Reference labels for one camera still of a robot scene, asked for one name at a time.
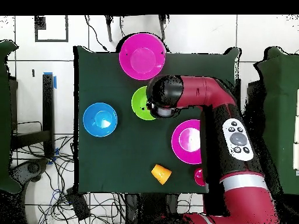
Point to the black stand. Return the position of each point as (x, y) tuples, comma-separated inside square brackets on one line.
[(48, 105)]

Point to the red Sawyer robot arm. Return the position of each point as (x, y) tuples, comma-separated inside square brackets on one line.
[(205, 91)]

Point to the blue tape piece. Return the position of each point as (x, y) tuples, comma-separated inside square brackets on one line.
[(55, 82)]

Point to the large pink bowl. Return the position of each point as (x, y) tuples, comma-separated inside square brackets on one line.
[(184, 142), (142, 56)]

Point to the neighbouring green covered table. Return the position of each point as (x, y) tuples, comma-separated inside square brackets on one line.
[(4, 116), (280, 93)]

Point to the dark green table cloth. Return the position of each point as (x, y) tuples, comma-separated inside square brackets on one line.
[(116, 158)]

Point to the black power brick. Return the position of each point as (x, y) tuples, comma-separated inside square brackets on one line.
[(78, 205)]

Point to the blue bowl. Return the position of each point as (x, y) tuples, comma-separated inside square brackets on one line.
[(100, 119)]

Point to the black chair base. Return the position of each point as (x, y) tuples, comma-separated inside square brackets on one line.
[(32, 168)]

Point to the black tripod leg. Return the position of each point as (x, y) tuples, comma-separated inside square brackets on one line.
[(108, 30), (162, 28)]

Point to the green bowl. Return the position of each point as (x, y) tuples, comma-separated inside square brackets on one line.
[(140, 102)]

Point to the black square floor frame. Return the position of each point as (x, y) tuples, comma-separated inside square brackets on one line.
[(40, 23)]

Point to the crimson cup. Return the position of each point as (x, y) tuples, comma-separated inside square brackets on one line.
[(199, 176)]

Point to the orange cup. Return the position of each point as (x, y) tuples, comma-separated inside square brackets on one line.
[(161, 173)]

